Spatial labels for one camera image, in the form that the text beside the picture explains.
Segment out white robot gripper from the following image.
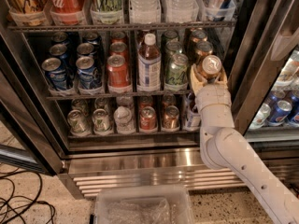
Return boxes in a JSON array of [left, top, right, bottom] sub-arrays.
[[190, 63, 232, 111]]

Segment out orange gold can front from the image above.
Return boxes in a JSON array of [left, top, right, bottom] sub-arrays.
[[197, 55, 222, 80]]

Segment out orange gold can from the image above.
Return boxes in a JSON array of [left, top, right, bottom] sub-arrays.
[[197, 55, 222, 80], [194, 41, 213, 63], [188, 29, 207, 49]]

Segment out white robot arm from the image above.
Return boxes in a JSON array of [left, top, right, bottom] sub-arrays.
[[190, 66, 299, 224]]

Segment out green can front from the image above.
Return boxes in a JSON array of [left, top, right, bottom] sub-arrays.
[[165, 53, 188, 86]]

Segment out orange gold can middle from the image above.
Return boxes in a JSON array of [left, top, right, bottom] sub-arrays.
[[194, 41, 213, 63]]

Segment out small tea bottle bottom shelf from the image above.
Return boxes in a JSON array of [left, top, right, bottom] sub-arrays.
[[185, 93, 201, 130]]

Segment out orange gold can back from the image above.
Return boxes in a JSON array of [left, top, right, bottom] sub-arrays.
[[188, 29, 207, 49]]

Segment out green can middle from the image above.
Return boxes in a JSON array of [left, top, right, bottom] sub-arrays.
[[165, 41, 182, 61]]

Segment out gold can bottom shelf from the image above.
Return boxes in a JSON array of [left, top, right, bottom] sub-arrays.
[[163, 105, 179, 129]]

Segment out fridge right glass door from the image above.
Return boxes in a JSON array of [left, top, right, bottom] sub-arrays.
[[224, 0, 299, 163]]

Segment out green can back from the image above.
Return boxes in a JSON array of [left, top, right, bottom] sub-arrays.
[[162, 30, 178, 45]]

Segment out red can bottom shelf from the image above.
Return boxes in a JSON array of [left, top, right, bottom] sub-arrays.
[[140, 106, 157, 131]]

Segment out red can front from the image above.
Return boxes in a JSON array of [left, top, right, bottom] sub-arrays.
[[107, 55, 130, 88]]

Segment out red can middle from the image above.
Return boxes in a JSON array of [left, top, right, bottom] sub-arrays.
[[109, 42, 128, 60]]

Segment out red can back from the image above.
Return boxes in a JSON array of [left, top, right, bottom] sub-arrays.
[[110, 31, 128, 44]]

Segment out silver green can bottom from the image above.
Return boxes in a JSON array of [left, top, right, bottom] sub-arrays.
[[92, 109, 111, 133]]

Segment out blue pepsi can front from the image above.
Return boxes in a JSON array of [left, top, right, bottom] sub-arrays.
[[76, 56, 102, 90]]

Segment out blue pepsi can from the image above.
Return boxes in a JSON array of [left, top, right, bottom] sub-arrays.
[[76, 56, 102, 90], [77, 43, 98, 60], [83, 32, 102, 46]]

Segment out blue pepsi can back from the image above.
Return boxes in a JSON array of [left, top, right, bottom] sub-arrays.
[[83, 32, 102, 46]]

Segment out blue pepsi can middle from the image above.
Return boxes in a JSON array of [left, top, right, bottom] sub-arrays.
[[77, 43, 98, 60]]

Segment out green la croix can top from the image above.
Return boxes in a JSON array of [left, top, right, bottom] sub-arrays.
[[93, 0, 122, 24]]

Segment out silver green can bottom-left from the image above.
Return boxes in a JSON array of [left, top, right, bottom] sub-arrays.
[[67, 109, 91, 136]]

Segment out fridge bottom steel grille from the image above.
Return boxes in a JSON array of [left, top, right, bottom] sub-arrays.
[[59, 149, 299, 199]]

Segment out blue can far-left front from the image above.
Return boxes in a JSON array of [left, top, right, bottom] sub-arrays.
[[41, 58, 68, 91]]

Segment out blue can far-left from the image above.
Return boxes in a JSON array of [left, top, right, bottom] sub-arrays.
[[50, 44, 70, 63], [41, 58, 68, 91], [51, 32, 70, 46]]

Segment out blue can far-left middle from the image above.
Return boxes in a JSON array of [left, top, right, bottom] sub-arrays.
[[50, 44, 70, 63]]

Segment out blue can far-left back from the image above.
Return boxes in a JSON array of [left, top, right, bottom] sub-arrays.
[[51, 32, 70, 46]]

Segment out coca-cola can top shelf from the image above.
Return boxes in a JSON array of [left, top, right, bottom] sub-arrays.
[[50, 0, 85, 25]]

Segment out orange la croix can top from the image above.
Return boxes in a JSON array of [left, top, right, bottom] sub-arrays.
[[8, 0, 50, 26]]

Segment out tea bottle white cap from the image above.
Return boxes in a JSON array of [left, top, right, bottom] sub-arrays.
[[138, 34, 162, 91]]

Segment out clear plastic bin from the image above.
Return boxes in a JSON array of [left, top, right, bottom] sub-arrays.
[[93, 185, 195, 224]]

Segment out top wire shelf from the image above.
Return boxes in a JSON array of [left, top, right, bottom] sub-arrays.
[[7, 21, 236, 33]]

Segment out wire shelf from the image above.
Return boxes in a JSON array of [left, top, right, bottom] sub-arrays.
[[7, 21, 236, 33], [46, 90, 192, 101]]

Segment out middle wire shelf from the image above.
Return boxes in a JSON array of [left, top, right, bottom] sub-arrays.
[[46, 90, 192, 101]]

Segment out black cables on floor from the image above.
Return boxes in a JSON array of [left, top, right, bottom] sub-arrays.
[[0, 161, 57, 224]]

